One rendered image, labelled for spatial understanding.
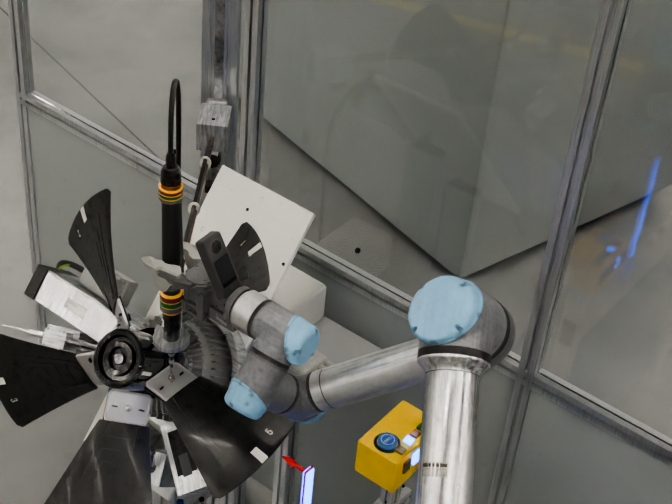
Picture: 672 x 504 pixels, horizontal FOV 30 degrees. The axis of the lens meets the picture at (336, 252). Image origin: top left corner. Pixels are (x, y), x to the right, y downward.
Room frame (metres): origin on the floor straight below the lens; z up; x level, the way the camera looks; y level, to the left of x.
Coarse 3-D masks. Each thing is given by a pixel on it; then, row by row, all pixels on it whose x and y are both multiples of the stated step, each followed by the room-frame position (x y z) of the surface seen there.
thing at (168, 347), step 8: (160, 328) 1.79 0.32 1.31; (184, 328) 1.79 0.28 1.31; (160, 336) 1.77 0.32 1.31; (184, 336) 1.77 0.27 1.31; (160, 344) 1.74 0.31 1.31; (168, 344) 1.75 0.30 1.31; (176, 344) 1.75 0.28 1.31; (184, 344) 1.75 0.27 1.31; (168, 352) 1.73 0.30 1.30; (176, 352) 1.74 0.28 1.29
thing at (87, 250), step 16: (96, 208) 2.04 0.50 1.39; (80, 224) 2.07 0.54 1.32; (96, 224) 2.02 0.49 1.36; (96, 240) 2.01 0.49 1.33; (80, 256) 2.06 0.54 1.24; (96, 256) 1.99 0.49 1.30; (112, 256) 1.95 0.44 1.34; (96, 272) 2.00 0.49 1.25; (112, 272) 1.93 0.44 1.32; (112, 288) 1.92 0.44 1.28; (112, 304) 1.92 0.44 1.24
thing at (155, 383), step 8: (168, 368) 1.80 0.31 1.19; (176, 368) 1.80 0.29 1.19; (184, 368) 1.81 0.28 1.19; (160, 376) 1.78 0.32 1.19; (168, 376) 1.78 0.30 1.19; (176, 376) 1.78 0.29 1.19; (184, 376) 1.79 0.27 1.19; (192, 376) 1.79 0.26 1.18; (152, 384) 1.75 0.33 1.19; (160, 384) 1.76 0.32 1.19; (168, 384) 1.76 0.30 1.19; (176, 384) 1.76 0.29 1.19; (184, 384) 1.77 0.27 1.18; (160, 392) 1.74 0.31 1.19; (168, 392) 1.74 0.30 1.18; (176, 392) 1.74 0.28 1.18
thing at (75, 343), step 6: (18, 330) 2.01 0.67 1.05; (24, 330) 2.01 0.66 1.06; (30, 330) 2.00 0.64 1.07; (36, 330) 2.00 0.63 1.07; (36, 336) 1.99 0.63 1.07; (42, 336) 1.98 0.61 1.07; (66, 342) 1.95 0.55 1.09; (72, 342) 1.95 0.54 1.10; (78, 342) 1.94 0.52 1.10; (84, 342) 1.94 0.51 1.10; (78, 348) 1.94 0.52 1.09; (84, 348) 1.93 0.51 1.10; (90, 348) 1.93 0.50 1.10
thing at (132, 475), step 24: (96, 432) 1.70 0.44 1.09; (120, 432) 1.72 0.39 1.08; (144, 432) 1.73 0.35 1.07; (96, 456) 1.67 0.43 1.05; (120, 456) 1.69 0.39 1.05; (144, 456) 1.70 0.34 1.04; (72, 480) 1.64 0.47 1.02; (96, 480) 1.64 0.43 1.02; (120, 480) 1.66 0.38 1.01; (144, 480) 1.67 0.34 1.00
